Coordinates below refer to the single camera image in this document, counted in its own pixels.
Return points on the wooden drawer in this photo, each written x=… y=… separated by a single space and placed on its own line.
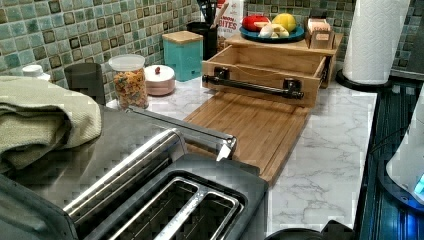
x=273 y=74

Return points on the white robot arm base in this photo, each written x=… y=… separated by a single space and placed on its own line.
x=403 y=173

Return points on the clear jar of colourful cereal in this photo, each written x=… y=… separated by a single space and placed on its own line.
x=129 y=80

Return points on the dark grey cup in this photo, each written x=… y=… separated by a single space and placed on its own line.
x=86 y=78

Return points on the small wooden sachet box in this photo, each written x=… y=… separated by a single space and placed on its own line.
x=318 y=34

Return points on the wooden cutting board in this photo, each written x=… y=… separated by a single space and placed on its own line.
x=266 y=131

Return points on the folded green towel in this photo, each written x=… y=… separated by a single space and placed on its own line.
x=38 y=117

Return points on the teal canister with wooden lid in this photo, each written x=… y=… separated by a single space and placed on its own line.
x=183 y=52

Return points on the black two-slot toaster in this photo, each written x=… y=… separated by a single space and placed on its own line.
x=194 y=198

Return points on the orange bottle with white cap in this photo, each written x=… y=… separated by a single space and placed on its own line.
x=35 y=71

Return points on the plush peeled banana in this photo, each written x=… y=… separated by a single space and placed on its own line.
x=271 y=30

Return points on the black utensil holder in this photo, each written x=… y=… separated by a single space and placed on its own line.
x=209 y=35

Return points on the pink bowl with white lid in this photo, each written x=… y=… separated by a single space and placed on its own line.
x=160 y=80

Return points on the white paper towel roll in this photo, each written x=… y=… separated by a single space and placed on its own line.
x=373 y=40

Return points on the wooden spoon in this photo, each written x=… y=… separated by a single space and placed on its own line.
x=220 y=14

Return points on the white snack box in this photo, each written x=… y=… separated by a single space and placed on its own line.
x=230 y=21

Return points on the blue plate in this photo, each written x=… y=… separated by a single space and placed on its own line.
x=296 y=35

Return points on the silver toaster oven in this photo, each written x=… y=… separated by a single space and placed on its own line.
x=67 y=193

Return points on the yellow plush fruit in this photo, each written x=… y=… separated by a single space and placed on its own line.
x=286 y=20

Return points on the wooden drawer cabinet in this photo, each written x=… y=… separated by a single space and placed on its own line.
x=286 y=45

